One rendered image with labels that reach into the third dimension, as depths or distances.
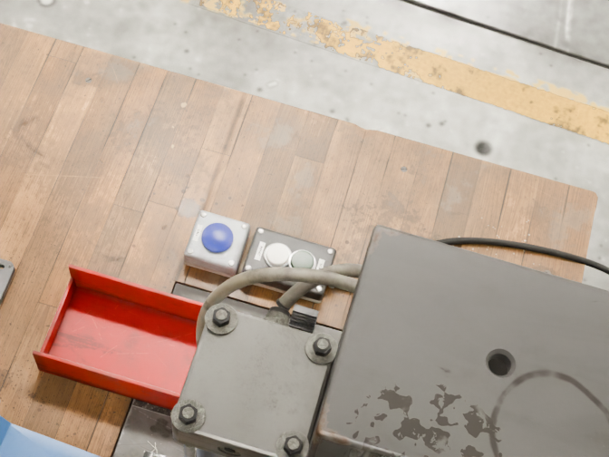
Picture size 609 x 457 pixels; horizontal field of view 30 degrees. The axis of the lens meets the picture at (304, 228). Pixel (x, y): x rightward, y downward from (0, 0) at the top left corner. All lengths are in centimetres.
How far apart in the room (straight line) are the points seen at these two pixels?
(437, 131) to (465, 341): 204
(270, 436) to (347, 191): 80
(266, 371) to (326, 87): 195
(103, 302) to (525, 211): 57
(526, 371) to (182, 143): 97
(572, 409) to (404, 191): 92
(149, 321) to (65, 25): 145
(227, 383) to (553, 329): 23
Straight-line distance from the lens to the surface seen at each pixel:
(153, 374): 139
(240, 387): 75
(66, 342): 142
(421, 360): 62
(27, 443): 129
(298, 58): 272
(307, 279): 76
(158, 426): 138
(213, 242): 142
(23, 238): 149
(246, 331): 76
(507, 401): 62
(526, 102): 275
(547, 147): 270
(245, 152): 153
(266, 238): 144
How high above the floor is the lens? 222
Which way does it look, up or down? 63 degrees down
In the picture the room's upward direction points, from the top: 10 degrees clockwise
